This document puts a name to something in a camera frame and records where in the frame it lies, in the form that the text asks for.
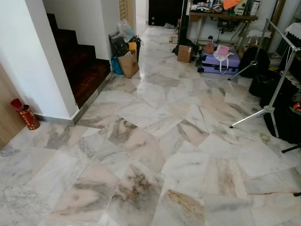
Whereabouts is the large black case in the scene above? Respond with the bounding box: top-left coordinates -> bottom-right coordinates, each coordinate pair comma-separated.
262,89 -> 301,145

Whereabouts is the black soft bag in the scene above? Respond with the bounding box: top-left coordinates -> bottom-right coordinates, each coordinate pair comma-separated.
248,70 -> 283,98

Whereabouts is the black backpack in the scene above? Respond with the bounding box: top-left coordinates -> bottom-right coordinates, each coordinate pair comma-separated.
238,46 -> 271,78

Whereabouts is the white lace cloth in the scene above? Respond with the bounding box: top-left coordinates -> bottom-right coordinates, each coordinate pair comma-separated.
285,23 -> 301,40

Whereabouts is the pink white tote bag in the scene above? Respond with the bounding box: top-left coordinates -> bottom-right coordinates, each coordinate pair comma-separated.
214,45 -> 234,73

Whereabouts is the purple suitcase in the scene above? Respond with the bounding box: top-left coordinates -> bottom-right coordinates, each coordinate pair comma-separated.
198,51 -> 241,75

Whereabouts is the small brown bag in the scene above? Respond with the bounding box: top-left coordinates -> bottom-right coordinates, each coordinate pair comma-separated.
204,42 -> 215,55

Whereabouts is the wooden shelf table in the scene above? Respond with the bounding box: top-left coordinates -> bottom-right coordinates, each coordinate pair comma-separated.
188,11 -> 259,48

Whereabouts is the orange cloth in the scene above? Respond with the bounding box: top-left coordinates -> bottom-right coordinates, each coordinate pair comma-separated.
222,0 -> 241,10

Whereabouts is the small cardboard box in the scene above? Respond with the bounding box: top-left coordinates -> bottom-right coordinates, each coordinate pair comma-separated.
177,45 -> 193,63

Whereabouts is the dark door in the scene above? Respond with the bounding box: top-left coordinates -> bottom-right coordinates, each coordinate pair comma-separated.
149,0 -> 185,26

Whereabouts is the brown paper bag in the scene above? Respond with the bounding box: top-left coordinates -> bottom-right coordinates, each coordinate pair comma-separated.
118,53 -> 140,79

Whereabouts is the blue bag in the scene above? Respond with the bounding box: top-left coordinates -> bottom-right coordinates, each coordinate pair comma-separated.
111,56 -> 124,76

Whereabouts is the clear plastic bag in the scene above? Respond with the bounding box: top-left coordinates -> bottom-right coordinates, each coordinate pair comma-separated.
118,20 -> 135,43

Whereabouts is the small black bag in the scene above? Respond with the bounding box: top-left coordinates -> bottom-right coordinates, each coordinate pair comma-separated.
110,34 -> 130,58

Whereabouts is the dark wooden staircase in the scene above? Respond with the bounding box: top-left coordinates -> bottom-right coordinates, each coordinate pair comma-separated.
46,13 -> 111,109

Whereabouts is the red tin can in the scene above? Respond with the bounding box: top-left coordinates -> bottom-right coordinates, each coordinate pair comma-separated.
10,98 -> 40,131

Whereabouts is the silver tripod stand frame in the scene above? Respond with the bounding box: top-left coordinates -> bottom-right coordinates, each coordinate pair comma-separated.
228,18 -> 301,138

